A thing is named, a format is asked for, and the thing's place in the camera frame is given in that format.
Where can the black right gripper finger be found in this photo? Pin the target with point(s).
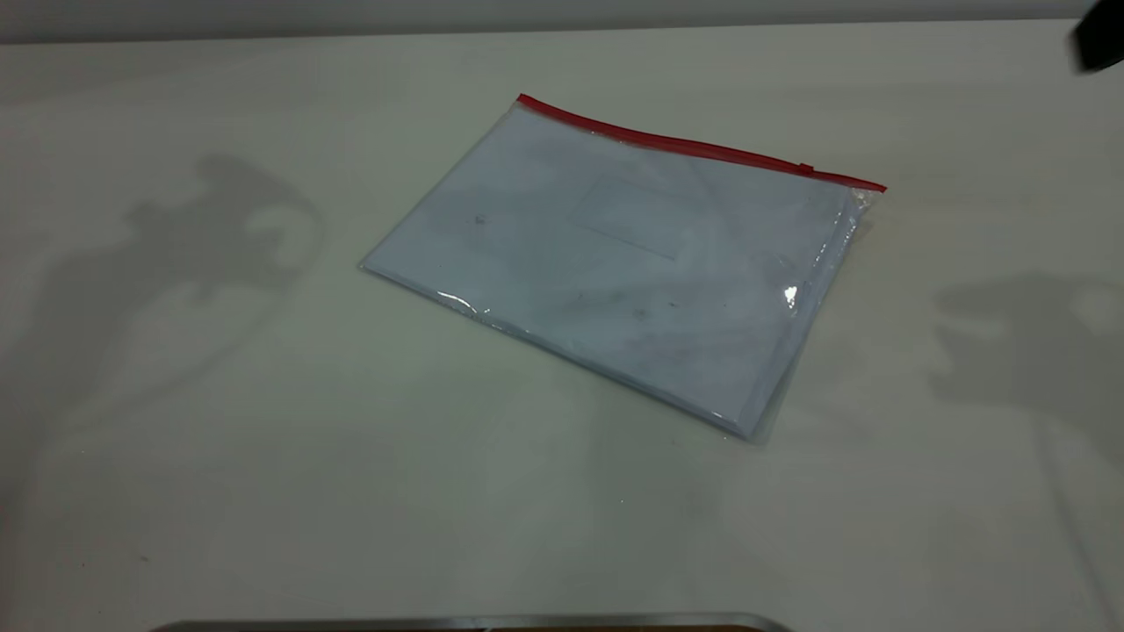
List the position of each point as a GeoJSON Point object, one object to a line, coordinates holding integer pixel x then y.
{"type": "Point", "coordinates": [1103, 39]}

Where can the clear plastic zipper bag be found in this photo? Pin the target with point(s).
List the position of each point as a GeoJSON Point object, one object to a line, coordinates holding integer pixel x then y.
{"type": "Point", "coordinates": [615, 263]}

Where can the silver metal edge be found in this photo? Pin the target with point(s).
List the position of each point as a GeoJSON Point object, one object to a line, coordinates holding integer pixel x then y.
{"type": "Point", "coordinates": [474, 623]}

